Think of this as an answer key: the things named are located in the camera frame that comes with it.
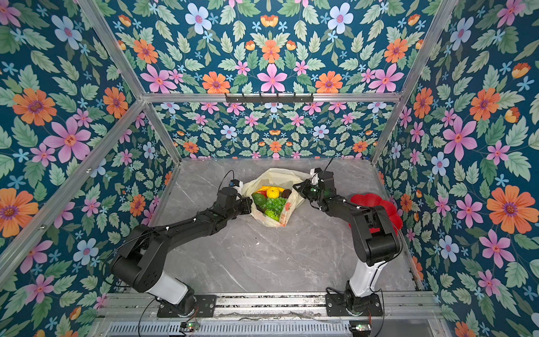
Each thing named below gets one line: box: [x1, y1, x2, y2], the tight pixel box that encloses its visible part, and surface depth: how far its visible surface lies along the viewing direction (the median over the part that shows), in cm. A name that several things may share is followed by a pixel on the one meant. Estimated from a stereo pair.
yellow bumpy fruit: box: [266, 186, 281, 199], surface depth 101 cm
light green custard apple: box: [264, 209, 281, 222], surface depth 93 cm
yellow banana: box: [255, 185, 285, 194], surface depth 104 cm
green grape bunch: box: [259, 196, 288, 218], surface depth 99 cm
